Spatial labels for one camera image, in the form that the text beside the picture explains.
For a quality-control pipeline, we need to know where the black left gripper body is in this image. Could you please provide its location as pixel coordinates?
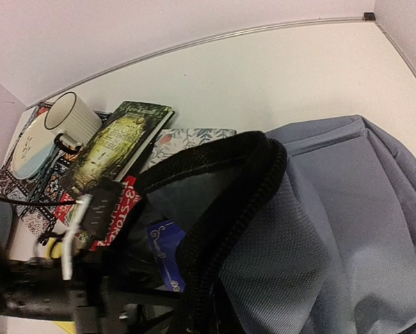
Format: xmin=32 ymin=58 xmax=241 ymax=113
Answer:
xmin=0 ymin=247 xmax=179 ymax=333

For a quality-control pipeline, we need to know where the white floral notebook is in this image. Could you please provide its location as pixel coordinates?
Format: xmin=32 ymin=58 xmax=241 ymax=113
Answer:
xmin=142 ymin=128 xmax=237 ymax=172

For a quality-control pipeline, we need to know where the white ribbed mug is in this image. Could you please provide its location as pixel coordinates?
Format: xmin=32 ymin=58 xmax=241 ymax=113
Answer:
xmin=44 ymin=92 xmax=102 ymax=154

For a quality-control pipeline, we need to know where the yellow book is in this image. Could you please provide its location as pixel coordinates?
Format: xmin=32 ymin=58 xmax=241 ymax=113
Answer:
xmin=54 ymin=321 xmax=77 ymax=334

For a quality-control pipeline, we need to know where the cream and blue plate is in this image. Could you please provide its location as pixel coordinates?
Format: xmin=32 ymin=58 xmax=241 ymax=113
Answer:
xmin=11 ymin=113 xmax=55 ymax=180

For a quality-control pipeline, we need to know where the red floral book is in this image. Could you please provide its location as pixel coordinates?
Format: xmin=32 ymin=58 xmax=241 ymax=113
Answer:
xmin=53 ymin=175 xmax=143 ymax=251

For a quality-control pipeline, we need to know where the dark blue book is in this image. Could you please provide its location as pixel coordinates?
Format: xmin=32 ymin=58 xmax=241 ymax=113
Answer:
xmin=146 ymin=220 xmax=186 ymax=292

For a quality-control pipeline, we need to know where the green Alice in Wonderland book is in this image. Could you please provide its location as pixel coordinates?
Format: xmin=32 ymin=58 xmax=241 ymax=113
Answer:
xmin=60 ymin=101 xmax=175 ymax=198

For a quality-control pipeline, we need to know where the blue grey backpack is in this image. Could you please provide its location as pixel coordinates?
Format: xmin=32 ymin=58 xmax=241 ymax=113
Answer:
xmin=135 ymin=116 xmax=416 ymax=333

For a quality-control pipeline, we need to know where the patterned patchwork placemat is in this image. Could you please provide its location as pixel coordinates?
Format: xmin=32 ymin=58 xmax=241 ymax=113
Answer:
xmin=0 ymin=102 xmax=76 ymax=237

